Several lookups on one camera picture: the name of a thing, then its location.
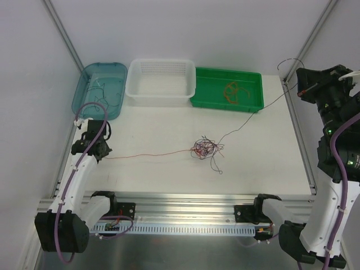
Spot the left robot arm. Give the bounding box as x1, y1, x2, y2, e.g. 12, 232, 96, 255
34, 119, 118, 254

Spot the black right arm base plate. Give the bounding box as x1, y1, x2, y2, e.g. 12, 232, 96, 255
234, 205, 257, 224

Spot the aluminium mounting rail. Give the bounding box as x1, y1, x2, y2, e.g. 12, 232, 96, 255
36, 191, 321, 226

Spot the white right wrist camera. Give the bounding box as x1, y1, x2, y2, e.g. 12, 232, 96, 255
339, 70, 360, 84

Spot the thin black wire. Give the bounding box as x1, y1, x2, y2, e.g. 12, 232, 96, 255
210, 58, 306, 174
85, 80, 122, 113

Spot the slotted white cable duct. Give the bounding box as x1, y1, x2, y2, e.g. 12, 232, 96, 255
90, 222, 256, 237

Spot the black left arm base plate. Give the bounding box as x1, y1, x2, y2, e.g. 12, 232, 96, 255
115, 202, 136, 220

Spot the white perforated plastic basket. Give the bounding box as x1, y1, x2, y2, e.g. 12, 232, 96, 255
125, 59, 196, 107

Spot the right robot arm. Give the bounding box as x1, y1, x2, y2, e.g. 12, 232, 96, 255
252, 65, 359, 269

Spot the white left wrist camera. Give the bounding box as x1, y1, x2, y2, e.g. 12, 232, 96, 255
74, 118, 93, 131

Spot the green plastic tray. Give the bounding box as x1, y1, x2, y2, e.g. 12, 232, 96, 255
190, 67, 264, 113

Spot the orange wire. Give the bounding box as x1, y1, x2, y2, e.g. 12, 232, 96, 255
223, 81, 252, 105
106, 148, 197, 160

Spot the translucent blue plastic bin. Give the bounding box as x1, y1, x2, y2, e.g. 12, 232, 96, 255
71, 62, 128, 120

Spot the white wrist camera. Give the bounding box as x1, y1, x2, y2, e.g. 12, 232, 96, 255
74, 118, 93, 131
339, 70, 360, 84

